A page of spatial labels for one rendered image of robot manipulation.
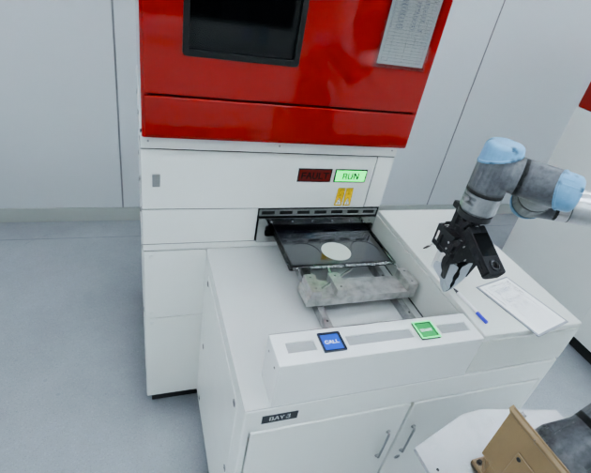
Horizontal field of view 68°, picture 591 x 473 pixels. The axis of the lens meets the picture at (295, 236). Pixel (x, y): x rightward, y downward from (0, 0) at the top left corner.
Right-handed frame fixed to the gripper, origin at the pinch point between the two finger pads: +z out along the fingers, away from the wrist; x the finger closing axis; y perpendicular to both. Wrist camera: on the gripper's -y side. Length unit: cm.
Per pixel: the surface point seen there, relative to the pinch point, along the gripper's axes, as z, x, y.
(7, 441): 110, 116, 54
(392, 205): 101, -130, 207
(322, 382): 22.2, 28.5, -3.9
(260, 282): 29, 32, 40
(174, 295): 48, 56, 59
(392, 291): 22.6, -5.7, 24.4
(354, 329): 14.6, 18.8, 3.9
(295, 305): 28.5, 24.0, 28.2
